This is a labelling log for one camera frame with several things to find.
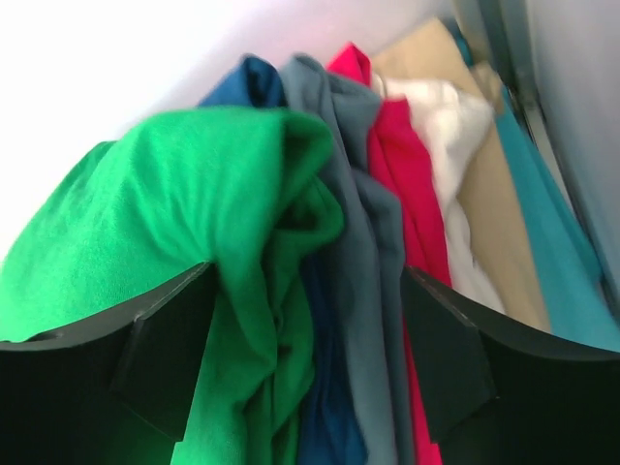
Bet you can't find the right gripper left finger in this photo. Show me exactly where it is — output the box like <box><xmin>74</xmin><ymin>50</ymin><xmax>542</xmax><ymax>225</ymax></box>
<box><xmin>1</xmin><ymin>263</ymin><xmax>217</xmax><ymax>464</ymax></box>

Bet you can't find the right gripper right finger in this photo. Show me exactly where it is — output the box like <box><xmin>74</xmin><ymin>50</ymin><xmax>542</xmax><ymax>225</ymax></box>
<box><xmin>401</xmin><ymin>267</ymin><xmax>619</xmax><ymax>465</ymax></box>

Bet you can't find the green t shirt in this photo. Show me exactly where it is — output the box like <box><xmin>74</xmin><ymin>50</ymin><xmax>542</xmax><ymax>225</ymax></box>
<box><xmin>1</xmin><ymin>107</ymin><xmax>343</xmax><ymax>464</ymax></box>

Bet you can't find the folded teal t shirt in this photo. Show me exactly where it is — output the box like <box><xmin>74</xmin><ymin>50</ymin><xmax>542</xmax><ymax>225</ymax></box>
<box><xmin>454</xmin><ymin>33</ymin><xmax>620</xmax><ymax>350</ymax></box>

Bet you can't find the folded blue t shirt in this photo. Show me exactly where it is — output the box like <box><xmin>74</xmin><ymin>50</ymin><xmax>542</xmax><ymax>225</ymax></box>
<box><xmin>200</xmin><ymin>54</ymin><xmax>367</xmax><ymax>464</ymax></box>

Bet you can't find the folded grey t shirt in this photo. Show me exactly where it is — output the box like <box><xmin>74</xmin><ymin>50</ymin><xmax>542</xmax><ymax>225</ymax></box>
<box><xmin>280</xmin><ymin>54</ymin><xmax>415</xmax><ymax>464</ymax></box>

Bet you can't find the folded red t shirt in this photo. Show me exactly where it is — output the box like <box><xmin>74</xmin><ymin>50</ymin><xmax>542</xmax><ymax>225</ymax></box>
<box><xmin>327</xmin><ymin>43</ymin><xmax>451</xmax><ymax>464</ymax></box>

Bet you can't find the folded white t shirt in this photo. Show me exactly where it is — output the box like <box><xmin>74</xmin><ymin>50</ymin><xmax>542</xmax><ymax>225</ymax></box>
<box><xmin>371</xmin><ymin>72</ymin><xmax>508</xmax><ymax>314</ymax></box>

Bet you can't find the folded cream t shirt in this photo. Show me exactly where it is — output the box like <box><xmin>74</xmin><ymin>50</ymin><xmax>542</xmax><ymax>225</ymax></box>
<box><xmin>372</xmin><ymin>18</ymin><xmax>550</xmax><ymax>332</ymax></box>

